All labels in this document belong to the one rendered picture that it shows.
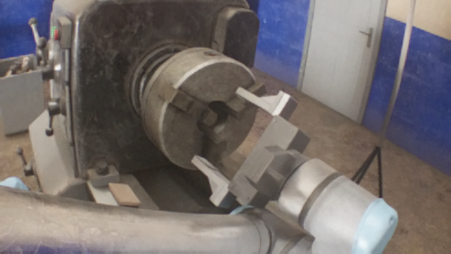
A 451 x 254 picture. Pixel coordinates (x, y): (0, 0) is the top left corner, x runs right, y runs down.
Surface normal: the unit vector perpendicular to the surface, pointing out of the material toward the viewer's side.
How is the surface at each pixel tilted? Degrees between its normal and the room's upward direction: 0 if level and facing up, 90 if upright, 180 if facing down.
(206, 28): 90
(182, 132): 90
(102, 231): 42
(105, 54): 90
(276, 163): 90
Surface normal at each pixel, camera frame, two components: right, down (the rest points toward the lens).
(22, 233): 0.80, -0.41
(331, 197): -0.44, -0.57
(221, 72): 0.59, 0.40
